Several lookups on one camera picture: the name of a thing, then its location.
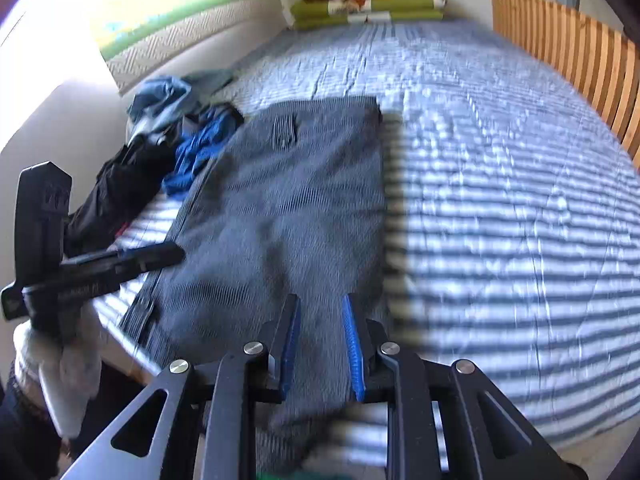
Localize black jacket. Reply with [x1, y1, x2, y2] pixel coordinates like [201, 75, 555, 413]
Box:
[65, 130, 178, 256]

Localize blue knit garment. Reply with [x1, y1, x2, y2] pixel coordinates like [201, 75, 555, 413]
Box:
[162, 104, 246, 197]

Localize landscape wall poster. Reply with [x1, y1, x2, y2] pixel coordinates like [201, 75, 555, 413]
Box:
[90, 0, 278, 96]

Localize person's left hand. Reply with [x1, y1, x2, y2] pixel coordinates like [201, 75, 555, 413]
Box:
[12, 302, 103, 436]

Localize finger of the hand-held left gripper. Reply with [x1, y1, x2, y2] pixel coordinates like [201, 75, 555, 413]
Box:
[62, 241, 186, 281]

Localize folded green blanket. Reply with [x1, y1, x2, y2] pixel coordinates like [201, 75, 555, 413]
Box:
[290, 0, 446, 31]

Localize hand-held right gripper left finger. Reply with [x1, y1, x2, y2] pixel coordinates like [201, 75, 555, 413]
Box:
[60, 294, 301, 480]

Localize wooden slatted bed rail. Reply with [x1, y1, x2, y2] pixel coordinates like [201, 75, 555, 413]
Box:
[491, 0, 640, 167]

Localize blue striped bed quilt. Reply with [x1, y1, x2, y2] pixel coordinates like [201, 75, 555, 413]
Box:
[95, 15, 640, 456]

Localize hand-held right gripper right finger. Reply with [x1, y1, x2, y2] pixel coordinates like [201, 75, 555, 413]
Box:
[341, 294, 576, 480]

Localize grey pants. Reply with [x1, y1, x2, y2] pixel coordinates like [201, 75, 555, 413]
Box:
[120, 96, 401, 466]

